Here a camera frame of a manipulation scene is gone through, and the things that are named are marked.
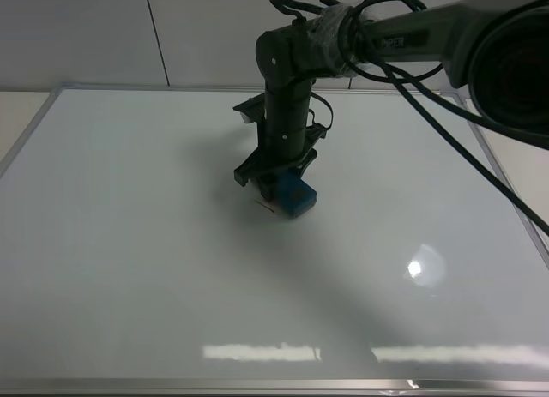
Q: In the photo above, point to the blue board eraser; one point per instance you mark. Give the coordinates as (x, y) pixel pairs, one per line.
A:
(293, 196)

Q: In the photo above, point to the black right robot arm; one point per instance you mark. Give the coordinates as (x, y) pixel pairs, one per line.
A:
(497, 49)

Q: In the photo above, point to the white whiteboard with aluminium frame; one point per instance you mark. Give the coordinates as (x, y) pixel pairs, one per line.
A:
(133, 263)

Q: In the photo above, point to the red marker scribble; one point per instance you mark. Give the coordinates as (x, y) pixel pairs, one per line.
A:
(266, 205)

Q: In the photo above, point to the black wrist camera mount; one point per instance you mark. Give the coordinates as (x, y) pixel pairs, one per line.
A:
(252, 110)

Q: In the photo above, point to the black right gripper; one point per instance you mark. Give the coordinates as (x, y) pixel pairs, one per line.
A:
(286, 137)

